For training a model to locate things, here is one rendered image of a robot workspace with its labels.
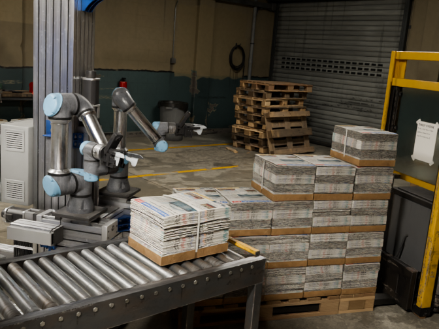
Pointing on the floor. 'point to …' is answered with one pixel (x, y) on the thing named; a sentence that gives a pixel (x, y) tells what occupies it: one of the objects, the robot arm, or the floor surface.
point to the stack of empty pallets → (263, 106)
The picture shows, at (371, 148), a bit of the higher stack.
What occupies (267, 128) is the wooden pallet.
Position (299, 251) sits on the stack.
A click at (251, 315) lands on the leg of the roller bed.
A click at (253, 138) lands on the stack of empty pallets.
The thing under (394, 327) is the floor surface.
